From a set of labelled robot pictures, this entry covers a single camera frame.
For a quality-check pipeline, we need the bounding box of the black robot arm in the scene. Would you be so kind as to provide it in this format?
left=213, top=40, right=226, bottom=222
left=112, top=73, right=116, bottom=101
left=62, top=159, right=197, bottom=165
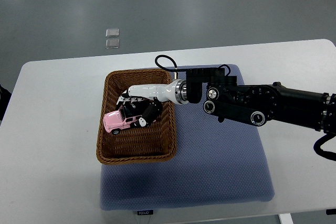
left=186, top=67, right=335, bottom=135

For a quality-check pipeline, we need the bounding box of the pink toy car black roof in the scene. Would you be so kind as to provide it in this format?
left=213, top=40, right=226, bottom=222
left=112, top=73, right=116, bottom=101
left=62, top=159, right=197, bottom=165
left=103, top=101, right=149, bottom=135

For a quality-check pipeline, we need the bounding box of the brown wicker basket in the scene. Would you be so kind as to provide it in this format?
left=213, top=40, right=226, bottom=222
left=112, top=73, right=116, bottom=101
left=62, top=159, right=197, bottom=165
left=96, top=69, right=177, bottom=165

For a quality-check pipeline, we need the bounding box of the black object at left edge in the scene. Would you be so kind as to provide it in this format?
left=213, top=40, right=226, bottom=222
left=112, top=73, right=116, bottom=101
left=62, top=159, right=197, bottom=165
left=0, top=86, right=12, bottom=121

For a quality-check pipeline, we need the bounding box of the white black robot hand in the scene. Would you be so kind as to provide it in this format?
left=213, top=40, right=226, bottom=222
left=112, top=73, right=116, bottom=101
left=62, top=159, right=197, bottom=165
left=117, top=79, right=188, bottom=128

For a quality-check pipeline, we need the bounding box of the white table leg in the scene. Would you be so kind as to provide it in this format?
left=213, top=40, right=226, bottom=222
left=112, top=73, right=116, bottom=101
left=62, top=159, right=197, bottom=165
left=278, top=213, right=293, bottom=224

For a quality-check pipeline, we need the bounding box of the lower clear floor plate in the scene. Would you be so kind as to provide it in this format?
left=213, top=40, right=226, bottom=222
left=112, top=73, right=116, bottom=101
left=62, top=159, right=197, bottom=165
left=105, top=38, right=120, bottom=49

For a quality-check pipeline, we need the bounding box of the upper clear floor plate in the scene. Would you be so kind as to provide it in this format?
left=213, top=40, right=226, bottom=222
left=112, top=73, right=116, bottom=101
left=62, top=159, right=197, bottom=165
left=106, top=28, right=119, bottom=38

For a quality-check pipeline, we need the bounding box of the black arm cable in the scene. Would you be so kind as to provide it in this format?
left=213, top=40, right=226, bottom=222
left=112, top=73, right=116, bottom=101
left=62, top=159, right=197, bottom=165
left=154, top=55, right=336, bottom=162

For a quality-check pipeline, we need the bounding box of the clear floor plate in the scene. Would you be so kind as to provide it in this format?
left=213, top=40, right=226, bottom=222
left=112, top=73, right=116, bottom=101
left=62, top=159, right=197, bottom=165
left=106, top=28, right=119, bottom=38
left=105, top=38, right=120, bottom=49

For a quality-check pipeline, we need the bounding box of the blue grey cushion mat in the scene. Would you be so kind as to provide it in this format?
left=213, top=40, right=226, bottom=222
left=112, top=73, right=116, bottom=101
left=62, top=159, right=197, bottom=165
left=100, top=103, right=274, bottom=210

